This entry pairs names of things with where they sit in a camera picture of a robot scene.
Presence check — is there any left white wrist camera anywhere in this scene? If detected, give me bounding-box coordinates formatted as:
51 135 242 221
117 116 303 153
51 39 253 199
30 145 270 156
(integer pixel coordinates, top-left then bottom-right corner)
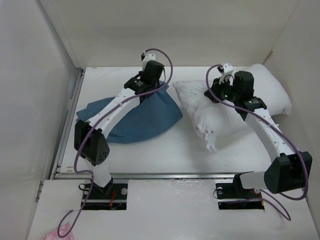
141 51 157 62

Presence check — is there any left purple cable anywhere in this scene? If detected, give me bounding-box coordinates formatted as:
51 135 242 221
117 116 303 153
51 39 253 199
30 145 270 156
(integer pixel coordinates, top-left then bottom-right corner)
57 48 174 238

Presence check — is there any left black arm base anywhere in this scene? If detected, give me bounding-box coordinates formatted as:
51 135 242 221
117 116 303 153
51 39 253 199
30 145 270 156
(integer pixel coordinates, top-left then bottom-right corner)
79 181 129 210

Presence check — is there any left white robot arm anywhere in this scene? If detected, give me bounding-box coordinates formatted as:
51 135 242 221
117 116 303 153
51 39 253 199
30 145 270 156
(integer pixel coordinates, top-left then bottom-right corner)
74 60 165 199

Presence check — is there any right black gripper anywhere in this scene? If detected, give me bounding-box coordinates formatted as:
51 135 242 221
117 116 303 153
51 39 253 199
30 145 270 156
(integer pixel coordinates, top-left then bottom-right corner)
204 76 240 104

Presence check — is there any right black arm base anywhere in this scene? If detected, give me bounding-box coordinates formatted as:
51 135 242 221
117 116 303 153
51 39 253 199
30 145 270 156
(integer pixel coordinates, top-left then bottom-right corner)
213 182 265 210

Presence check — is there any pink plastic bag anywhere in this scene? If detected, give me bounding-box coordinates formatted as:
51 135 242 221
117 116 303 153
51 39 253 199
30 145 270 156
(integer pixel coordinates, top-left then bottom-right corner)
44 223 74 240

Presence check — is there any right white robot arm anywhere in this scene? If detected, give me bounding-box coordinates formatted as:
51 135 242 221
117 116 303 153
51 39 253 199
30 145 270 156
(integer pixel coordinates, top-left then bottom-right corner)
205 70 313 201

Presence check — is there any purple cable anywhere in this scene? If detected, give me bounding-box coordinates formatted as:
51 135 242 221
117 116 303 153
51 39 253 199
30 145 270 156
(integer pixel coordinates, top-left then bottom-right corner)
205 64 308 222
57 48 174 238

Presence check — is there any aluminium rail frame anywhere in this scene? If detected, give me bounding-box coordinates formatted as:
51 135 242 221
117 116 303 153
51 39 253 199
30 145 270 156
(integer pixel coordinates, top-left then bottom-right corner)
34 67 308 202

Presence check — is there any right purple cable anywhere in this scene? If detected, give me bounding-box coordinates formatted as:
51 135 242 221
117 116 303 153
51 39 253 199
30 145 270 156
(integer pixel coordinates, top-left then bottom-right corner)
205 64 308 222

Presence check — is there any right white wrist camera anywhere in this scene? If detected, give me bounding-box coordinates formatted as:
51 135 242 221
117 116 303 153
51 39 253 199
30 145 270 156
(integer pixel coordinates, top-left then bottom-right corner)
217 62 234 79

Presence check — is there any blue pillowcase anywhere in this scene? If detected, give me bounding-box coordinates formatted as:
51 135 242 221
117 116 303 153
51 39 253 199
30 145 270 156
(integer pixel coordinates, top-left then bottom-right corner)
76 81 183 144

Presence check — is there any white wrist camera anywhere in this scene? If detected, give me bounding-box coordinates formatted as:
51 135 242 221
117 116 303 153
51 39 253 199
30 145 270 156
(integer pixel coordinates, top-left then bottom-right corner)
217 62 234 79
141 51 157 62

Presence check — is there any white pillow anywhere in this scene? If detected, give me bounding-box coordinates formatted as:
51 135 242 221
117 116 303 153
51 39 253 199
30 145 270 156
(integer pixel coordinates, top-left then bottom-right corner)
173 64 292 153

